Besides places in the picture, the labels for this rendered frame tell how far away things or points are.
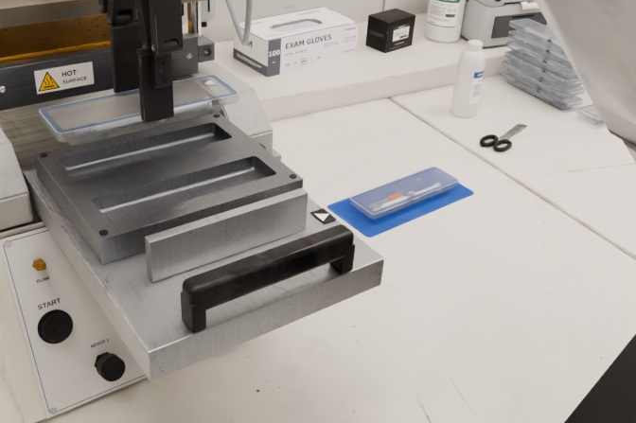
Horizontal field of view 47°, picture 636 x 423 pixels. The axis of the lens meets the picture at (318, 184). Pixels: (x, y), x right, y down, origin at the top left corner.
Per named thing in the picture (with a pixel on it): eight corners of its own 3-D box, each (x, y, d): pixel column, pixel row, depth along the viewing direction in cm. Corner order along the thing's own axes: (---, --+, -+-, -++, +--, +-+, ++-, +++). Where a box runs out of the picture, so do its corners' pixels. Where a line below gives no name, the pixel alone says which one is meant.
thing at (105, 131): (61, 156, 65) (58, 134, 64) (39, 130, 69) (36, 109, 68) (240, 114, 75) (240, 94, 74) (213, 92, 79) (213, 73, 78)
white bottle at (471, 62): (448, 115, 142) (460, 44, 135) (450, 105, 146) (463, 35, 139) (474, 120, 141) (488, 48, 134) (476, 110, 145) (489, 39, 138)
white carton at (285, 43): (232, 57, 149) (232, 22, 145) (320, 38, 161) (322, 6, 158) (267, 78, 141) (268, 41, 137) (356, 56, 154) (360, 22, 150)
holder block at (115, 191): (37, 176, 72) (33, 152, 70) (219, 132, 82) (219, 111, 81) (101, 265, 60) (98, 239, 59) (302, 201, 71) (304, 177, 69)
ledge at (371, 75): (171, 69, 153) (170, 48, 151) (474, 22, 193) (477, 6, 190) (235, 129, 131) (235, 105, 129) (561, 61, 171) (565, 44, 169)
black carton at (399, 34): (364, 44, 160) (367, 14, 156) (392, 37, 165) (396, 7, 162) (385, 53, 156) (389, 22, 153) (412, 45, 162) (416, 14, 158)
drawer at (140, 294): (26, 203, 74) (15, 134, 70) (219, 153, 86) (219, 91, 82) (150, 391, 54) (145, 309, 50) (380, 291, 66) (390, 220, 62)
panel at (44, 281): (45, 418, 73) (-4, 239, 70) (295, 314, 89) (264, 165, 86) (51, 425, 72) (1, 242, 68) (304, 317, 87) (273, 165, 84)
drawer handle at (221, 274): (180, 319, 55) (178, 277, 53) (339, 258, 63) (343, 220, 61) (192, 335, 54) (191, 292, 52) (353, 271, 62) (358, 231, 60)
